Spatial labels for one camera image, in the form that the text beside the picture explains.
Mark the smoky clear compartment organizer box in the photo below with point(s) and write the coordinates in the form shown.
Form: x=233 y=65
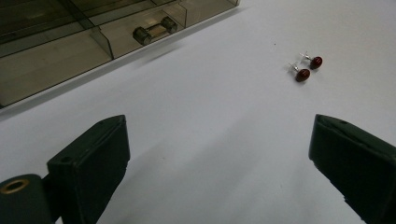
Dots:
x=77 y=40

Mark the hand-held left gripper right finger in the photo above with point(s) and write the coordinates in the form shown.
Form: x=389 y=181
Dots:
x=358 y=161

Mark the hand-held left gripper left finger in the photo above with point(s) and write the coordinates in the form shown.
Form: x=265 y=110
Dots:
x=90 y=168

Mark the red stud earring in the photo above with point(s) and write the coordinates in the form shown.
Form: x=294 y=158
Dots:
x=315 y=62
x=302 y=74

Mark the dark barrel-shaped clasp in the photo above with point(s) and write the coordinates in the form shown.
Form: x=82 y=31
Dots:
x=154 y=30

